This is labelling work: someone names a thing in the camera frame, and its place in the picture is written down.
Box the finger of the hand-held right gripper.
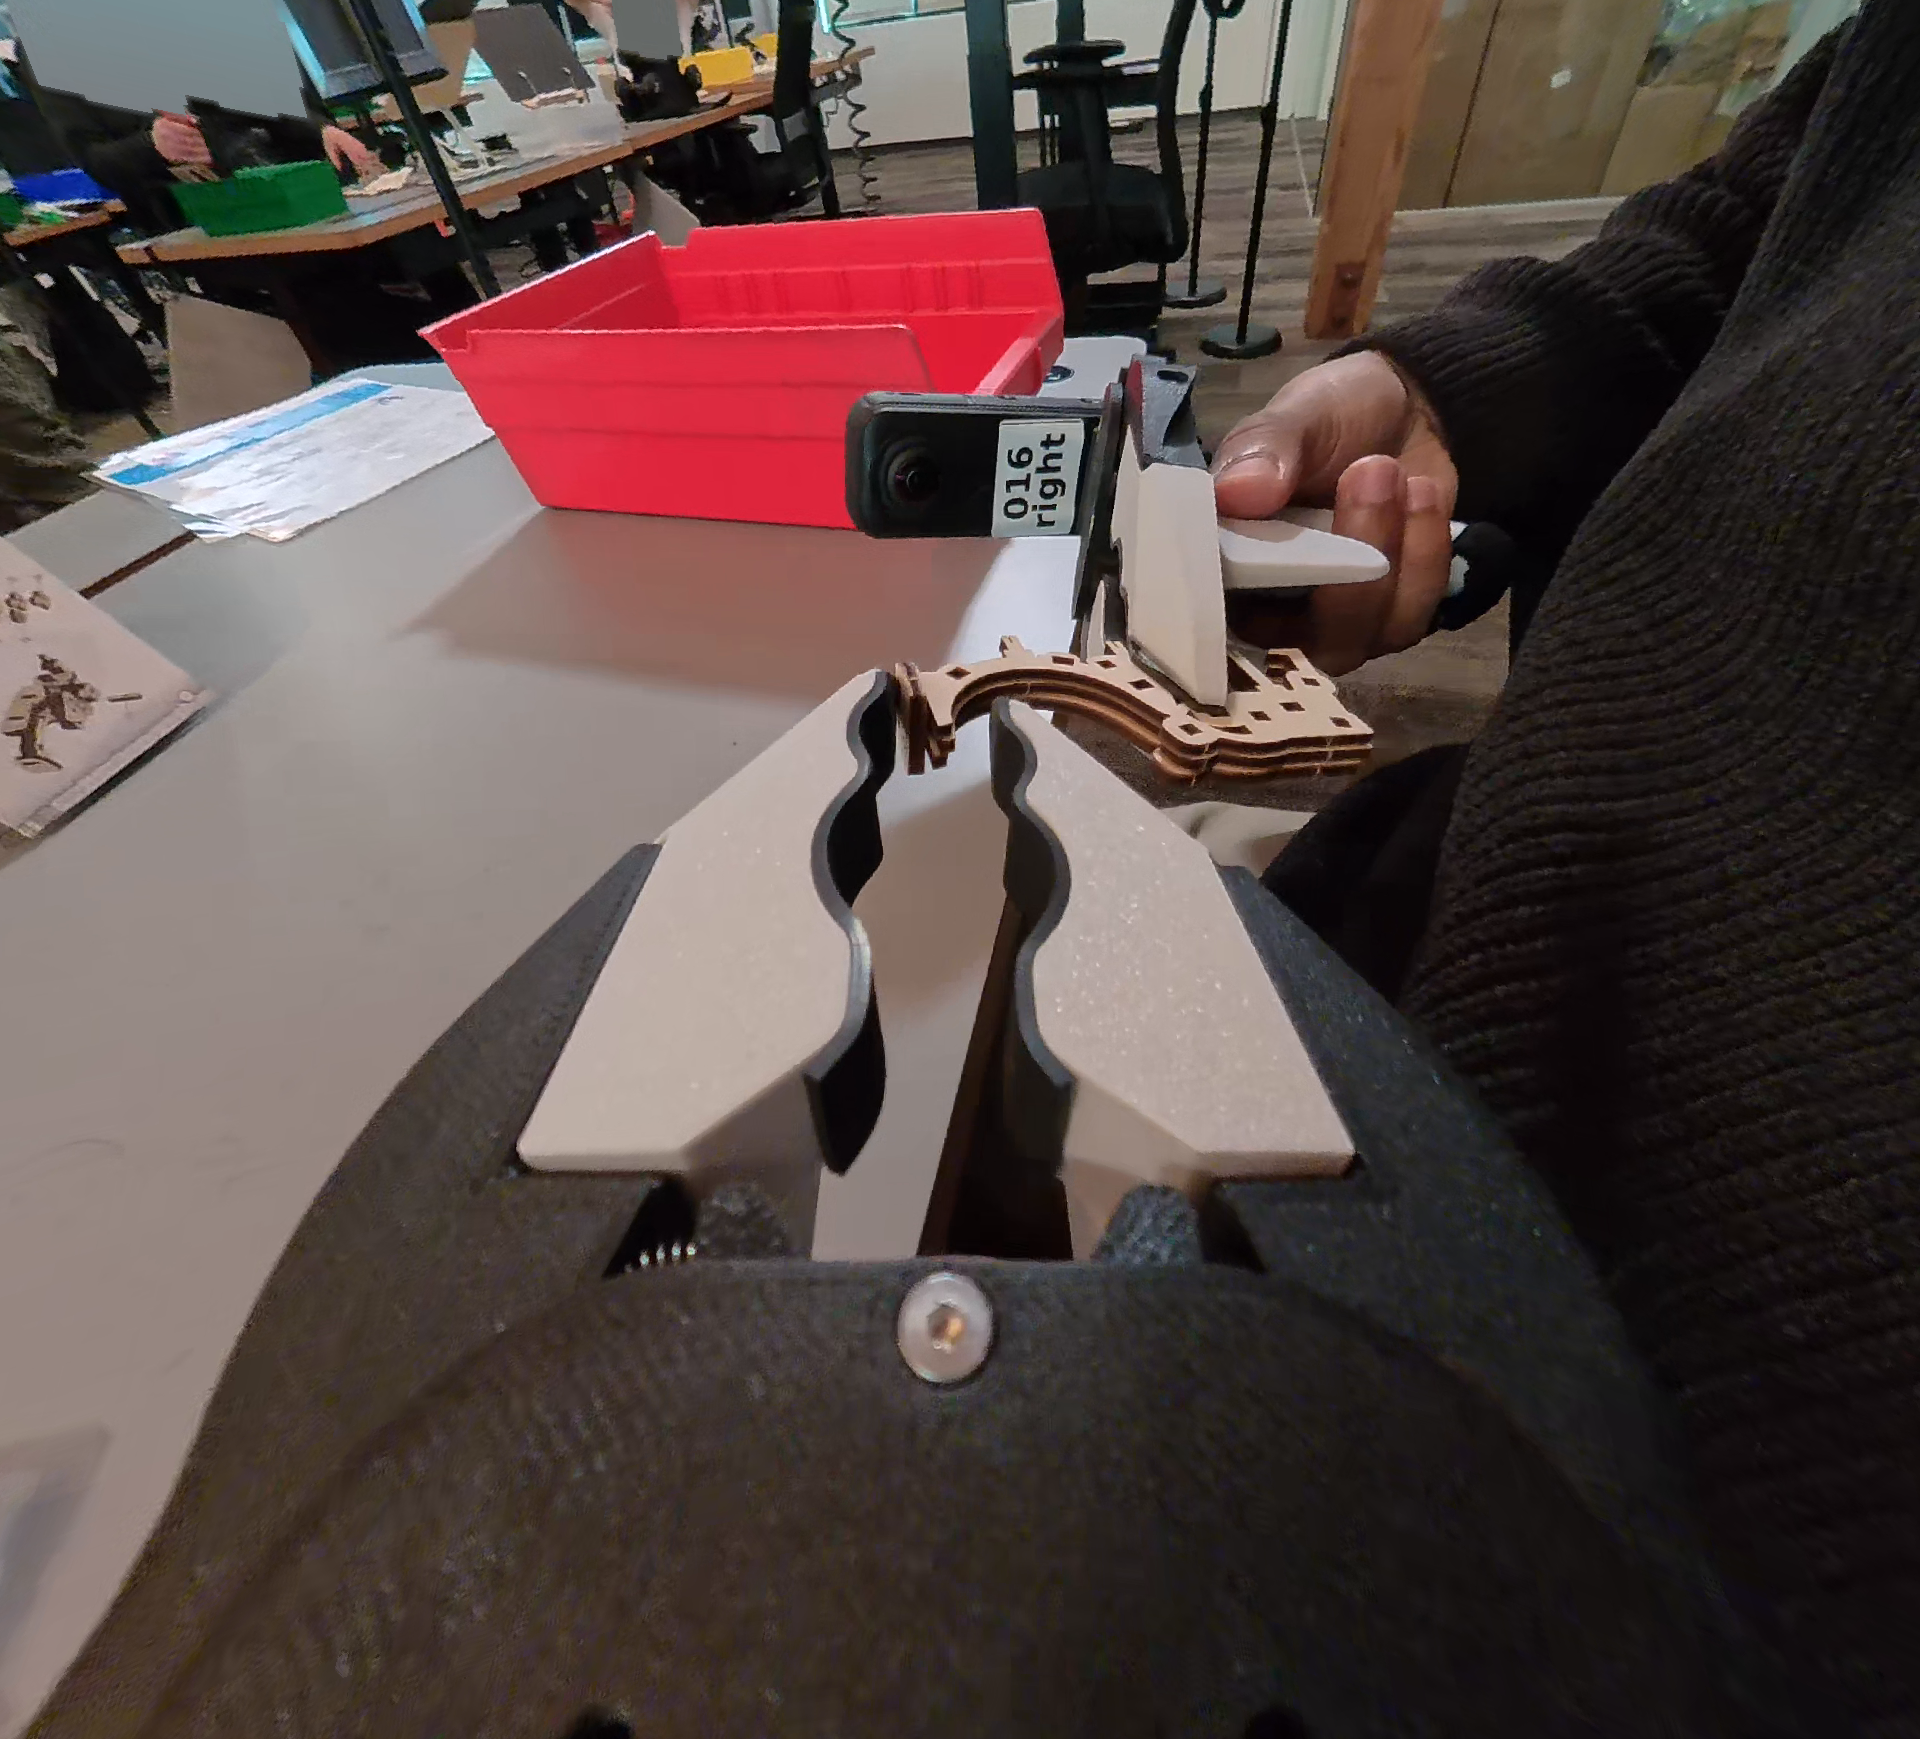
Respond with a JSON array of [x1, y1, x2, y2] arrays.
[[1118, 459, 1238, 702]]

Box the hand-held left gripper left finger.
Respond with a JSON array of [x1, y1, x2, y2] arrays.
[[516, 669, 896, 1262]]

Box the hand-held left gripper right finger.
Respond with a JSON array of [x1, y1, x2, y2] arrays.
[[992, 696, 1359, 1258]]

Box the laser-cut wooden puzzle piece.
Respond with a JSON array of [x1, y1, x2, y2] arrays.
[[896, 635, 1376, 785]]

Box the person's right forearm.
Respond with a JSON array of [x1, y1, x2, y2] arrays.
[[1327, 13, 1920, 661]]

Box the grey desk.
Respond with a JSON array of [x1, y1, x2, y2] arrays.
[[0, 335, 1307, 1710]]

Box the person's right hand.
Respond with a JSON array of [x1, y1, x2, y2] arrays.
[[1212, 346, 1461, 679]]

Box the red plastic bin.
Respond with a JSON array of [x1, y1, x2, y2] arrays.
[[420, 208, 1067, 531]]

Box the black round-base floor stand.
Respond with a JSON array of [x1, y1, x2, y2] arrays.
[[1198, 0, 1321, 362]]

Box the black office chair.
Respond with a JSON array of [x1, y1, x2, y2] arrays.
[[1010, 36, 1198, 332], [749, 0, 845, 220]]

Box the long wooden table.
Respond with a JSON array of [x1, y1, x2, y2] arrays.
[[115, 45, 876, 271]]

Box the blue white printed paper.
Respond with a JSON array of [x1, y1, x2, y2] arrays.
[[90, 377, 497, 544]]

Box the cardboard sheets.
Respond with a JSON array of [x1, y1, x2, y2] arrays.
[[1394, 0, 1801, 215]]

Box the clear bag with printed sheet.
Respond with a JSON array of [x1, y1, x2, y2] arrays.
[[0, 537, 211, 840]]

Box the green plastic bin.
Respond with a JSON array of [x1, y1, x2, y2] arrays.
[[170, 161, 351, 240]]

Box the black coiled cable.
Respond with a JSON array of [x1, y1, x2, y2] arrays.
[[813, 0, 885, 215]]

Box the wooden post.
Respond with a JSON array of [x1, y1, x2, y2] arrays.
[[1303, 0, 1490, 342]]

